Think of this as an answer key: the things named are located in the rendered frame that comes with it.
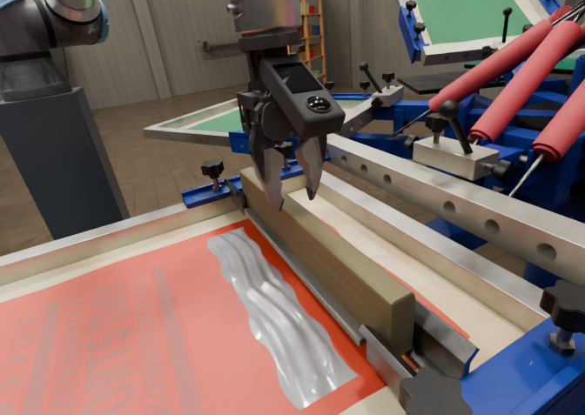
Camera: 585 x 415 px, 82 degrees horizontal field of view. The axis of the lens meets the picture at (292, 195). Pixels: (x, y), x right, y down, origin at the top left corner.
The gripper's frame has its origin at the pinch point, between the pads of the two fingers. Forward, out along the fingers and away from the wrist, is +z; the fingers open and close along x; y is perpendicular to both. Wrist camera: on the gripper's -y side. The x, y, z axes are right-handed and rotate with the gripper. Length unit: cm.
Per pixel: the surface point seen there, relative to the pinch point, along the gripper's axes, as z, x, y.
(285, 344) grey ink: 11.7, 8.5, -10.6
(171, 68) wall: 34, -126, 962
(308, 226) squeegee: 1.8, 0.9, -4.5
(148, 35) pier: -49, -88, 945
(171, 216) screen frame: 9.2, 14.8, 25.8
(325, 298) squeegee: 8.3, 2.5, -10.1
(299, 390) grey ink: 12.0, 9.6, -16.0
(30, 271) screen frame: 11.2, 38.8, 25.7
